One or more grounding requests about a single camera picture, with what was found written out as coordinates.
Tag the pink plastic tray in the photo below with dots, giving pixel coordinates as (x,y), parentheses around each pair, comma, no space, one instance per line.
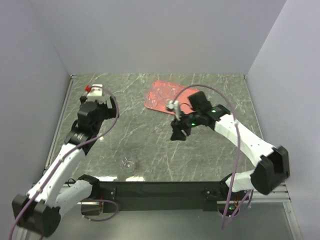
(183,99)

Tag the aluminium rail frame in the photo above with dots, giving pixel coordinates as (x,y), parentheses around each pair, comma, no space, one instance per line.
(235,204)

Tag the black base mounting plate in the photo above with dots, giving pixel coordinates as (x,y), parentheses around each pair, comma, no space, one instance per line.
(155,196)

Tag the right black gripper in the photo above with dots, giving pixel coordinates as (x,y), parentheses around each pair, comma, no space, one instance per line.
(177,126)

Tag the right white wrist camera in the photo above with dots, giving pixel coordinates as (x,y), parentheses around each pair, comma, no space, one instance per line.
(174,107)

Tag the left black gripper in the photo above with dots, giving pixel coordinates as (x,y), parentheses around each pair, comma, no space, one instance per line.
(110,112)

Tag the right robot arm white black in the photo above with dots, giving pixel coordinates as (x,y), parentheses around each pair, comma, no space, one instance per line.
(271,164)

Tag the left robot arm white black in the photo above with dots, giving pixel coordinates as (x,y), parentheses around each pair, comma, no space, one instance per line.
(42,208)

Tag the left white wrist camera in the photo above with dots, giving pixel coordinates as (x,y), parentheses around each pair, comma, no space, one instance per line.
(94,91)

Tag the clear glass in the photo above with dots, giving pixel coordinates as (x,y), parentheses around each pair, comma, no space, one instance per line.
(169,92)
(157,88)
(151,100)
(128,163)

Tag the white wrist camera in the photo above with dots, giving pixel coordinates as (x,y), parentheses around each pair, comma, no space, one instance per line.
(174,107)
(94,91)

